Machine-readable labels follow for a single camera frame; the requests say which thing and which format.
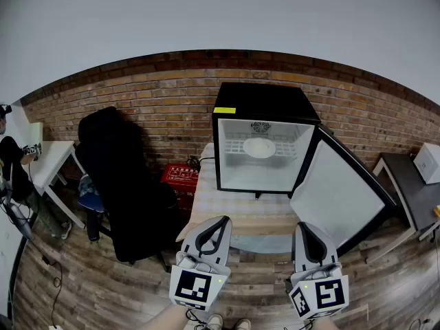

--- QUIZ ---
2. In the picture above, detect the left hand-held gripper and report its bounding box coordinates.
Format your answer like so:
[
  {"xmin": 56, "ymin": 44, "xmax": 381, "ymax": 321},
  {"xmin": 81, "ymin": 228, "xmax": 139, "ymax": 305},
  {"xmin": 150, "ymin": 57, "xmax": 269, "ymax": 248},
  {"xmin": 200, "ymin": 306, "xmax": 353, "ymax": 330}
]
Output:
[{"xmin": 168, "ymin": 214, "xmax": 234, "ymax": 311}]

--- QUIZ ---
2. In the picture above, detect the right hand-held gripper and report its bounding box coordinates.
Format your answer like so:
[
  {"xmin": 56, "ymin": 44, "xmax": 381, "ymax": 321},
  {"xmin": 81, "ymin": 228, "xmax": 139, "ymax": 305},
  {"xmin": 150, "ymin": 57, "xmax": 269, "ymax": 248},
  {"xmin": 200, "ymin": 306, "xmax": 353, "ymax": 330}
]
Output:
[{"xmin": 287, "ymin": 221, "xmax": 350, "ymax": 320}]

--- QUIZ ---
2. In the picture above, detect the white round plate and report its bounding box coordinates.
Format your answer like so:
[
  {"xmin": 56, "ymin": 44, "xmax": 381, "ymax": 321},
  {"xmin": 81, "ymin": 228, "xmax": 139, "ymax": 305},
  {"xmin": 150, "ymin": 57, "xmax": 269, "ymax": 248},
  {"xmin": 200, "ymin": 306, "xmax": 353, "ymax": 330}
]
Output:
[{"xmin": 242, "ymin": 137, "xmax": 276, "ymax": 159}]

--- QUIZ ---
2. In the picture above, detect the black mini fridge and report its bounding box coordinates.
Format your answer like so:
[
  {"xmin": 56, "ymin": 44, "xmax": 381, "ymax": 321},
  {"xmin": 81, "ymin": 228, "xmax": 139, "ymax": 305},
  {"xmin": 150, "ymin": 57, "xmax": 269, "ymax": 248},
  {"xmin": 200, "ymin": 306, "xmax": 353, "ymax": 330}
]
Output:
[{"xmin": 212, "ymin": 81, "xmax": 402, "ymax": 258}]

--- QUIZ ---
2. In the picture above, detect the person's right forearm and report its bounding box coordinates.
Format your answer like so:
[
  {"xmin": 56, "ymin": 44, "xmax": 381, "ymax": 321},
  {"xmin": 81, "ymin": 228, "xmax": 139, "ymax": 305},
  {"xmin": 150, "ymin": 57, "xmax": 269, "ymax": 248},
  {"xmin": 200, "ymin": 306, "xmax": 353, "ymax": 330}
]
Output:
[{"xmin": 310, "ymin": 316, "xmax": 342, "ymax": 330}]

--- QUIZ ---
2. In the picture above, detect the person's left forearm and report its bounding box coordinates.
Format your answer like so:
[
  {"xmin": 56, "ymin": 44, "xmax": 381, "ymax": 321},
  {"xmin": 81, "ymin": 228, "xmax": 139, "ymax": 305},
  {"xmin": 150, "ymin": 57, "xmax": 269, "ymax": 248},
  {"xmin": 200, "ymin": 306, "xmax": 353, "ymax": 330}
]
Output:
[{"xmin": 136, "ymin": 302, "xmax": 189, "ymax": 330}]

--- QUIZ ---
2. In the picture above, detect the checkered tablecloth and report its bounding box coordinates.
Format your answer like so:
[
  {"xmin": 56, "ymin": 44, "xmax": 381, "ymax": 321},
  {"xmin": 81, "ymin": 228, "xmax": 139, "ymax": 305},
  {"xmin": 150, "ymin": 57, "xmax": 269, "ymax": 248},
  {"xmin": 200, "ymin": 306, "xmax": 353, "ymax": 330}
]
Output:
[{"xmin": 190, "ymin": 142, "xmax": 300, "ymax": 220}]

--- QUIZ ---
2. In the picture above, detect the round grey floor mat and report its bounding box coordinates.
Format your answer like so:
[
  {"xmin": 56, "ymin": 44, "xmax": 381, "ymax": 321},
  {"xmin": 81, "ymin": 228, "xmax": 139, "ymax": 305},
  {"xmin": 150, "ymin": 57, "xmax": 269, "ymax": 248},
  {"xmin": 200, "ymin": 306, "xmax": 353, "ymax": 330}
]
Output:
[{"xmin": 229, "ymin": 234, "xmax": 295, "ymax": 254}]

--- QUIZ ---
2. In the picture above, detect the wooden table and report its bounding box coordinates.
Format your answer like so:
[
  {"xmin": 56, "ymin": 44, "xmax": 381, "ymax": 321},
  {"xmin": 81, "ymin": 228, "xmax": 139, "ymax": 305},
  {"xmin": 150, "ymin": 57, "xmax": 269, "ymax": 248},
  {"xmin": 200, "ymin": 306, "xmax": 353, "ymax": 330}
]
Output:
[{"xmin": 175, "ymin": 214, "xmax": 300, "ymax": 243}]

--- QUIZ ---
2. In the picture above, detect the red box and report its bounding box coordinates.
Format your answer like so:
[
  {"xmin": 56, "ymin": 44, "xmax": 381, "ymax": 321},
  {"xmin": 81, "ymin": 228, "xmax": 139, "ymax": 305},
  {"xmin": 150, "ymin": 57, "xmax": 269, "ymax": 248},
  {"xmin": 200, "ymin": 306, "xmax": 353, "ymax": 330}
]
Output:
[{"xmin": 160, "ymin": 163, "xmax": 201, "ymax": 217}]

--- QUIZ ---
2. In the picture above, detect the person's left shoe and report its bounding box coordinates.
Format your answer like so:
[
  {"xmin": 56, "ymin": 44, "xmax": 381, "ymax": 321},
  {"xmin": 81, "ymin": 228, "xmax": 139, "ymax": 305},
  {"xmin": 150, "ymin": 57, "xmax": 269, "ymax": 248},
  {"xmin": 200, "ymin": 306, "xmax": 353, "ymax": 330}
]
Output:
[{"xmin": 205, "ymin": 313, "xmax": 224, "ymax": 330}]

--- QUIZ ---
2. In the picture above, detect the black office chair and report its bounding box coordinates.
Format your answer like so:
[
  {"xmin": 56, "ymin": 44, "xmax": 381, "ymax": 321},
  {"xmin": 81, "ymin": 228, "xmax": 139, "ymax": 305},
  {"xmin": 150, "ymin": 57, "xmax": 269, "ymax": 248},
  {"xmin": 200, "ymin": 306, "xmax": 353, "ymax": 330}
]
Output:
[{"xmin": 74, "ymin": 106, "xmax": 180, "ymax": 265}]

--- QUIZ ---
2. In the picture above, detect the dark grey side table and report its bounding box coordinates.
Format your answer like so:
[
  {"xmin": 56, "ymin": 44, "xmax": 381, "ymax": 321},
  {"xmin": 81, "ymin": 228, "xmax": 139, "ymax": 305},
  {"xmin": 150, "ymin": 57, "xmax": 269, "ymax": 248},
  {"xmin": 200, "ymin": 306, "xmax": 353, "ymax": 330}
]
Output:
[{"xmin": 365, "ymin": 152, "xmax": 440, "ymax": 265}]

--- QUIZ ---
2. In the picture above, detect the blue cloth on stool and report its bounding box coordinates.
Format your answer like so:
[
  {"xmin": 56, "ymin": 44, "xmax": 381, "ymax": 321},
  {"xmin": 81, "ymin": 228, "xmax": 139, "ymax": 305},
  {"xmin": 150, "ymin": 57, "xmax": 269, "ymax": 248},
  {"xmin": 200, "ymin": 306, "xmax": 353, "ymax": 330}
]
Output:
[{"xmin": 77, "ymin": 174, "xmax": 106, "ymax": 214}]

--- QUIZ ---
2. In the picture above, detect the white box appliance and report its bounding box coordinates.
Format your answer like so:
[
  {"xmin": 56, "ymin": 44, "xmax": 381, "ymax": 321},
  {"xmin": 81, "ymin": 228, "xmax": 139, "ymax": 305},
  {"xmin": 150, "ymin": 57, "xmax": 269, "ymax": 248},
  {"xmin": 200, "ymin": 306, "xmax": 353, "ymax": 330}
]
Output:
[{"xmin": 412, "ymin": 142, "xmax": 440, "ymax": 185}]

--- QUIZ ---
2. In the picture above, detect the white desk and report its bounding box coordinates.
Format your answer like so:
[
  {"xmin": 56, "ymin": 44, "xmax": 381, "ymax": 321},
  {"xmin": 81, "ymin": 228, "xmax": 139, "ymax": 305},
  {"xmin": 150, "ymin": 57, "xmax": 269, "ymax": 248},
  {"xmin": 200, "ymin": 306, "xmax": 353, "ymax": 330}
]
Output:
[{"xmin": 21, "ymin": 140, "xmax": 87, "ymax": 230}]

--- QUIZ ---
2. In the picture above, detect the black cable bundle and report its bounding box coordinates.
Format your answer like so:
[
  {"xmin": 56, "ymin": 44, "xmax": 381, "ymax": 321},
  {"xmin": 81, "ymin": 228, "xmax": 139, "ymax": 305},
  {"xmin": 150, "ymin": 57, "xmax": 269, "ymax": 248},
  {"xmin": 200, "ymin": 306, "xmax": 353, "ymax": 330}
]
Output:
[{"xmin": 187, "ymin": 155, "xmax": 216, "ymax": 172}]

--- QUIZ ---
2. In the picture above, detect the white wire fridge shelf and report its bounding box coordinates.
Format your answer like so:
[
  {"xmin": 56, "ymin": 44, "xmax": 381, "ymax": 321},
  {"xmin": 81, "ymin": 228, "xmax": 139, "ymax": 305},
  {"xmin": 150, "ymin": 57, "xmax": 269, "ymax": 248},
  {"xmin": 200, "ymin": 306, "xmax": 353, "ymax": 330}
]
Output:
[{"xmin": 222, "ymin": 138, "xmax": 298, "ymax": 162}]

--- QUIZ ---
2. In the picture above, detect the black floor cable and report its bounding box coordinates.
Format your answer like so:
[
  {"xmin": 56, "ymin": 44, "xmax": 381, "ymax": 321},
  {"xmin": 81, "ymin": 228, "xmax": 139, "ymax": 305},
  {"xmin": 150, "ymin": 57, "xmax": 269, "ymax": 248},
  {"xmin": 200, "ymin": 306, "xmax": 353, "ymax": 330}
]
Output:
[{"xmin": 41, "ymin": 254, "xmax": 65, "ymax": 329}]

